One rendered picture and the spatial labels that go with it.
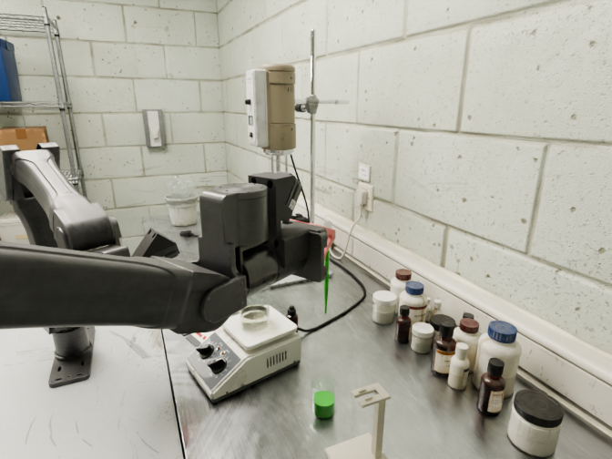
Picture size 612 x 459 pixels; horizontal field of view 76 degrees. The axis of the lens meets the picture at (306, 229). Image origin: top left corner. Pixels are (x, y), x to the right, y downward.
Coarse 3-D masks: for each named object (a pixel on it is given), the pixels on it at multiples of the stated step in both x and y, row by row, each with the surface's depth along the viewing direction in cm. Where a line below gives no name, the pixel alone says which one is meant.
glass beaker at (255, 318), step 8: (256, 296) 81; (264, 296) 76; (248, 304) 75; (256, 304) 75; (264, 304) 76; (240, 312) 77; (248, 312) 75; (256, 312) 75; (264, 312) 76; (240, 320) 77; (248, 320) 76; (256, 320) 76; (264, 320) 77; (248, 328) 77; (256, 328) 76; (264, 328) 77
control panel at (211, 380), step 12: (216, 336) 80; (216, 348) 77; (228, 348) 76; (192, 360) 78; (204, 360) 76; (228, 360) 74; (240, 360) 72; (204, 372) 74; (228, 372) 71; (216, 384) 70
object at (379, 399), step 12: (372, 384) 57; (372, 396) 55; (384, 396) 55; (384, 408) 57; (372, 432) 59; (336, 444) 61; (348, 444) 61; (360, 444) 61; (372, 444) 59; (336, 456) 59; (348, 456) 59; (360, 456) 59; (372, 456) 59; (384, 456) 59
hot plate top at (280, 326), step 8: (272, 312) 84; (232, 320) 81; (272, 320) 81; (280, 320) 81; (288, 320) 81; (224, 328) 80; (232, 328) 78; (240, 328) 78; (272, 328) 78; (280, 328) 78; (288, 328) 78; (296, 328) 79; (232, 336) 77; (240, 336) 76; (248, 336) 76; (256, 336) 76; (264, 336) 76; (272, 336) 76; (280, 336) 77; (240, 344) 74; (248, 344) 73; (256, 344) 73
